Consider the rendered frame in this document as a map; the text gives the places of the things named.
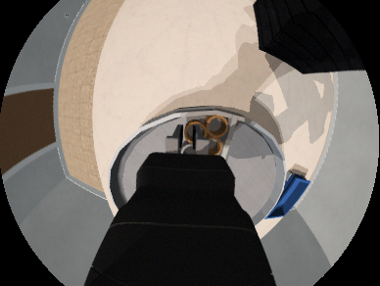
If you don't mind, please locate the grey round turntable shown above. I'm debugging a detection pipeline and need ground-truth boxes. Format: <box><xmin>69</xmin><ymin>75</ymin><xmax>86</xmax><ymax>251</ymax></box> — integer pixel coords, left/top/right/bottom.
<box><xmin>108</xmin><ymin>106</ymin><xmax>287</xmax><ymax>226</ymax></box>

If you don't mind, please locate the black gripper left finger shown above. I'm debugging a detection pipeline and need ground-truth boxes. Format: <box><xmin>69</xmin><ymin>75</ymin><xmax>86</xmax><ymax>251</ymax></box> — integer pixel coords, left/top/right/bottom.
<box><xmin>166</xmin><ymin>124</ymin><xmax>183</xmax><ymax>154</ymax></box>

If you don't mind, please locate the blue plastic crate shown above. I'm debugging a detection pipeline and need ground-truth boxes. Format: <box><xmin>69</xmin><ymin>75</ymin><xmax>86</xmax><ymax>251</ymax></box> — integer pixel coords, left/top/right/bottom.
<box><xmin>265</xmin><ymin>170</ymin><xmax>310</xmax><ymax>219</ymax></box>

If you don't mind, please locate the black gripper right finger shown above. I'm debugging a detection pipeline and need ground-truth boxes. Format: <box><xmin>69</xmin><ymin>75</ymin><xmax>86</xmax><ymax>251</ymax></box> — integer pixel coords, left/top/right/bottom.
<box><xmin>192</xmin><ymin>125</ymin><xmax>210</xmax><ymax>155</ymax></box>

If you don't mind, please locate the bronze bushing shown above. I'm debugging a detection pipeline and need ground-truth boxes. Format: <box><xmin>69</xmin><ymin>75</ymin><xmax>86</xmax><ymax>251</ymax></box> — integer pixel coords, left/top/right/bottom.
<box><xmin>206</xmin><ymin>133</ymin><xmax>222</xmax><ymax>155</ymax></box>
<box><xmin>204</xmin><ymin>115</ymin><xmax>228</xmax><ymax>138</ymax></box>
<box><xmin>184</xmin><ymin>119</ymin><xmax>207</xmax><ymax>144</ymax></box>

